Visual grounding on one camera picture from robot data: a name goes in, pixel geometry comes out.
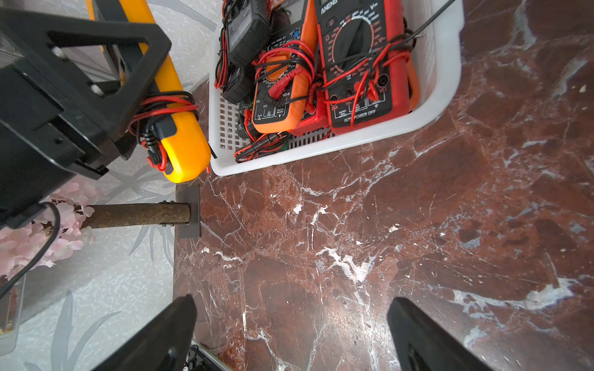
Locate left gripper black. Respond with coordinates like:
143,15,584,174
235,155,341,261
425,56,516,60
1,8,171,229

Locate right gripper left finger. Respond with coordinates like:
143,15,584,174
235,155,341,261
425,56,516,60
95,295,197,370

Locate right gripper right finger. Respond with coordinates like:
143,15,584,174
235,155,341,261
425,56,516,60
387,297,490,371

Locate small yellow multimeter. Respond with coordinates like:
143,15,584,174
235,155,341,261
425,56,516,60
85,0,213,184

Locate small black red multimeter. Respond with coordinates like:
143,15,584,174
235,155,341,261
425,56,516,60
222,64,255,105

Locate small dark grey multimeter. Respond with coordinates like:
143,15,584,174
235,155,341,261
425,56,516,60
223,0,272,68

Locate orange Victor multimeter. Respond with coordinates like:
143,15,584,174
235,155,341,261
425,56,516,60
252,1,318,134

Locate large red multimeter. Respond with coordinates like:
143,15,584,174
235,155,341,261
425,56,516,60
315,0,414,134

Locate orange black multimeter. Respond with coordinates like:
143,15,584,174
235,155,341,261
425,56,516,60
406,60,421,111

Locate white plastic perforated basket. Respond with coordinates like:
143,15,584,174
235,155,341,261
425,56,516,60
208,1,465,176

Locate pink cherry blossom tree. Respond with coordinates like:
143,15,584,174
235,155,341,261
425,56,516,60
1,173,176,279

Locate tree trunk base plate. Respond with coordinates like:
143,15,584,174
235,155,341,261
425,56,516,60
176,182,201,240

